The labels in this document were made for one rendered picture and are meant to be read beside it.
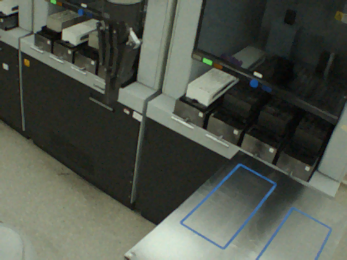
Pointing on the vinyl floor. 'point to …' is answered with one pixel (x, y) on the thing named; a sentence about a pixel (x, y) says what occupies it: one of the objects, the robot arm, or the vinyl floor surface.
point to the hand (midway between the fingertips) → (112, 86)
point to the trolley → (247, 219)
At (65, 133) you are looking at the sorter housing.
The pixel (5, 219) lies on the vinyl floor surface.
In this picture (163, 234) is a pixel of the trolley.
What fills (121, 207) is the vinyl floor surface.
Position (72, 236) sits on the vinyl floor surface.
